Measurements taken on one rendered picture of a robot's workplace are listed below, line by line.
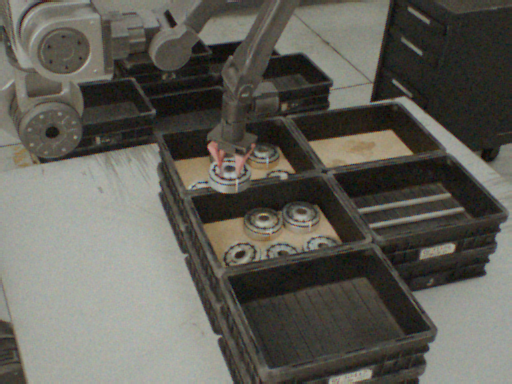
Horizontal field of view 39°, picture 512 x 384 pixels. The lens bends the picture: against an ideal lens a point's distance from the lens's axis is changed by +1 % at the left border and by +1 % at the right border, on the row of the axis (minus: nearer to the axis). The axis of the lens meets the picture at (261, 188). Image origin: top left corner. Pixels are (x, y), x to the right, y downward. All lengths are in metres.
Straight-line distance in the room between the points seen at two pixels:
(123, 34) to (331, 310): 0.79
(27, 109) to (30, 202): 0.57
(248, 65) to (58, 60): 0.40
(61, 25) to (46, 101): 0.39
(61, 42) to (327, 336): 0.85
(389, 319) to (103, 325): 0.69
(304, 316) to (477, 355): 0.46
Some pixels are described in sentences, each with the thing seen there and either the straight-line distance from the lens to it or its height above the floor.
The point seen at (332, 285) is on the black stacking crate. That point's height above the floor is 0.83.
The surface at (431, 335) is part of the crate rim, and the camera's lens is 1.58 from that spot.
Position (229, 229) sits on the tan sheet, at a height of 0.83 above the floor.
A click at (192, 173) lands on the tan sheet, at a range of 2.08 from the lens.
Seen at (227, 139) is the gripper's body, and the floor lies 1.15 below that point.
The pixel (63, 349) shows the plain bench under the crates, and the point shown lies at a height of 0.70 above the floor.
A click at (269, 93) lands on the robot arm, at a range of 1.63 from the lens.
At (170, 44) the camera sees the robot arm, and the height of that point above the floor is 1.44.
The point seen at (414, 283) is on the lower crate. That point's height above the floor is 0.74.
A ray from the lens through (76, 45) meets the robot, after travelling 1.35.
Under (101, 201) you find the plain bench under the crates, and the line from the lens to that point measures 2.19.
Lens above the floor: 2.06
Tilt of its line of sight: 37 degrees down
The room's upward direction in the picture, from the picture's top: 6 degrees clockwise
